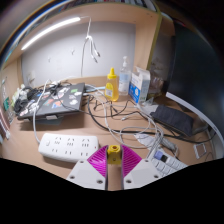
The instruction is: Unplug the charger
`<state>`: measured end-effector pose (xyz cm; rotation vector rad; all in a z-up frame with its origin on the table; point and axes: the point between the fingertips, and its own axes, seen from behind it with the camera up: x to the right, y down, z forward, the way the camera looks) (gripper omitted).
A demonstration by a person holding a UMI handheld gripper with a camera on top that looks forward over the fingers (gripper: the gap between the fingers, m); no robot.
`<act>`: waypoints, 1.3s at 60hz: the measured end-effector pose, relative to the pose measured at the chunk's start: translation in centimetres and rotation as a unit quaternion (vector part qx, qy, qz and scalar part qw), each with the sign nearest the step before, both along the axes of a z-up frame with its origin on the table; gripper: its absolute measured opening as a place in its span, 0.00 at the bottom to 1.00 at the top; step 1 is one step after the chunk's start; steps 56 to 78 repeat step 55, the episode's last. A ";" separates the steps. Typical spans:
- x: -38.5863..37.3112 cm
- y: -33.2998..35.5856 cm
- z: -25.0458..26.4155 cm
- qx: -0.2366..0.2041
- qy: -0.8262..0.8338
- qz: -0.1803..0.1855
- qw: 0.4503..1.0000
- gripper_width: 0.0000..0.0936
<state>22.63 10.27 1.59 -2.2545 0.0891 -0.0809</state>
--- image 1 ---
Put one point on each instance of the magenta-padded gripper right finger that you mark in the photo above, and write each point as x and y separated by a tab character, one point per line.
138	171

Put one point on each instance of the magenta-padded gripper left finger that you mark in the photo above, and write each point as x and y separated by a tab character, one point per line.
90	173

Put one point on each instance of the yellow charger block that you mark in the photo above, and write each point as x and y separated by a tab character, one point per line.
114	154

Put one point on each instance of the white keyboard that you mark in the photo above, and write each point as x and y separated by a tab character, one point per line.
168	164

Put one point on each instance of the white power strip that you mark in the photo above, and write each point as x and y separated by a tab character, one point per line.
66	146

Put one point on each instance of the clear plastic card holder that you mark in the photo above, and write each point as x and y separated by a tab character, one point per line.
195	151

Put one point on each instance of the grey laptop stand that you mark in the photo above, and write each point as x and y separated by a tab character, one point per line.
50	119

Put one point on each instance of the black sticker-covered laptop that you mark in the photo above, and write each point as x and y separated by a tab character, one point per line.
55	100

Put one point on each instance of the blue and white box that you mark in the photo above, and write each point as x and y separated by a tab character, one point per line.
138	86

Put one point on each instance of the yellow squeeze bottle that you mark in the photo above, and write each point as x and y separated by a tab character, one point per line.
111	88

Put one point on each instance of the clear pump bottle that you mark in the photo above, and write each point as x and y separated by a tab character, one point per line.
124	80

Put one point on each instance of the black headphones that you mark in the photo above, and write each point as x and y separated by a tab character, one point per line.
20	105

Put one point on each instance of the maroon striped tube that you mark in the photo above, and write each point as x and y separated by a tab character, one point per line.
4	123

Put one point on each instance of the crumpled white plastic bag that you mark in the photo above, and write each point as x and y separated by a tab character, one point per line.
19	92

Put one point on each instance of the black computer monitor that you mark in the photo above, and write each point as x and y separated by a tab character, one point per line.
196	73

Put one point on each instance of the white LED light bar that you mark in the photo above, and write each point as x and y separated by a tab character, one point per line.
50	31

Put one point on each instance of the white wall socket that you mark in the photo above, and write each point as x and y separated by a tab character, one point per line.
32	76

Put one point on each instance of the white wall hook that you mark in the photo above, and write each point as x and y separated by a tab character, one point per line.
50	59
72	52

